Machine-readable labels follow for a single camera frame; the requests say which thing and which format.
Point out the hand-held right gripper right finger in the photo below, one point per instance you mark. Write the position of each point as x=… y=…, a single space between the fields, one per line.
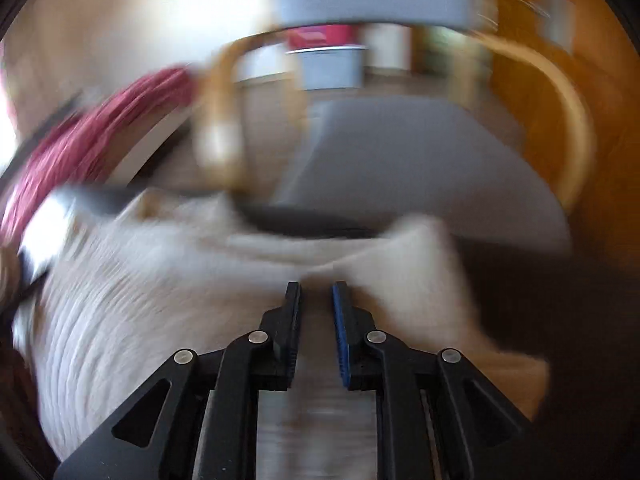
x=341 y=345

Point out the wooden wardrobe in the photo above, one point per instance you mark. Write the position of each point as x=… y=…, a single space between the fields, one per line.
x=615 y=135

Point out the white bed frame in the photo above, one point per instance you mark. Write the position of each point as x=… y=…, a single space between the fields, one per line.
x=150 y=155

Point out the red box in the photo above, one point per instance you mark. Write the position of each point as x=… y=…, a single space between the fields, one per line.
x=320 y=36

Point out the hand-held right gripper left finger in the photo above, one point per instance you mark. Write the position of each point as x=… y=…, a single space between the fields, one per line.
x=295 y=340

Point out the black leather padded bench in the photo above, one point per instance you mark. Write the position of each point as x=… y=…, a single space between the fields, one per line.
x=510 y=300

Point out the white knit sweater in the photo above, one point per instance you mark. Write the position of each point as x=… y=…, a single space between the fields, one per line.
x=150 y=310

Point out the grey cushioned wooden armchair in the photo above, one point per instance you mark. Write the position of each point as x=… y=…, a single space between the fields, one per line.
x=400 y=160

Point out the bed with pink duvet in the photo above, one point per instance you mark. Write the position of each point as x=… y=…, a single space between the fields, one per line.
x=75 y=145

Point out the grey storage bin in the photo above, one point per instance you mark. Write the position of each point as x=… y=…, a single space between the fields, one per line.
x=330 y=70

